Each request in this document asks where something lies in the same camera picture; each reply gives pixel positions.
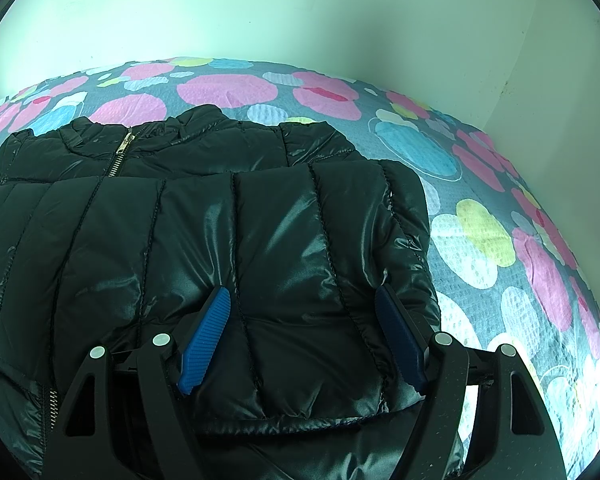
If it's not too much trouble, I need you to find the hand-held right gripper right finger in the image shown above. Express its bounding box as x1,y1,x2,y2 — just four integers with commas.
374,285,567,480

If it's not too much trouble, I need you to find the black puffer jacket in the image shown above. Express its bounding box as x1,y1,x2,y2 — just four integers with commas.
0,104,467,480

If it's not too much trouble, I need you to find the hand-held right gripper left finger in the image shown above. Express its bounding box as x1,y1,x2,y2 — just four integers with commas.
41,286,232,480

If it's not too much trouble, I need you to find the dotted bed sheet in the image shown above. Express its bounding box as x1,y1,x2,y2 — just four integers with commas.
0,56,600,480

